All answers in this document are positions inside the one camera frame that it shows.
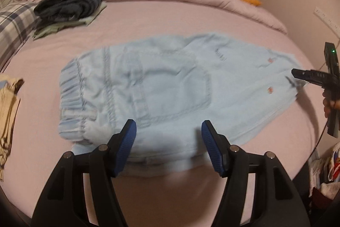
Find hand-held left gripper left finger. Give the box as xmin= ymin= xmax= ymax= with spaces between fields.
xmin=30 ymin=119 xmax=137 ymax=227

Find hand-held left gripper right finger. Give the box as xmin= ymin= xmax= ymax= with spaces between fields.
xmin=201 ymin=120 xmax=311 ymax=227

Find white power strip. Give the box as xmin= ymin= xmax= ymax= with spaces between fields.
xmin=314 ymin=7 xmax=340 ymax=34

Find black cable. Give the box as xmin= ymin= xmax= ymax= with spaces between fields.
xmin=314 ymin=115 xmax=330 ymax=164

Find light blue denim shorts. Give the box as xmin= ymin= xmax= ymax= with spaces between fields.
xmin=58 ymin=33 xmax=303 ymax=177

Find person's right hand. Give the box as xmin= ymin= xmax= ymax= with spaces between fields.
xmin=322 ymin=90 xmax=340 ymax=118

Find plaid pillow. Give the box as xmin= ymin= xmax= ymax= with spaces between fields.
xmin=0 ymin=2 xmax=40 ymax=70

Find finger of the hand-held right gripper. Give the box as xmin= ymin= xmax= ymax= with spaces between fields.
xmin=291 ymin=69 xmax=329 ymax=86

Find cream printed cloth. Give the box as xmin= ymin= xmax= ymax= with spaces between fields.
xmin=0 ymin=78 xmax=25 ymax=182

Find folded pale green cloth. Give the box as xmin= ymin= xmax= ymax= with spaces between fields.
xmin=32 ymin=2 xmax=107 ymax=40

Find pile of colourful clothes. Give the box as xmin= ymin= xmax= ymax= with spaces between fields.
xmin=309 ymin=142 xmax=340 ymax=207

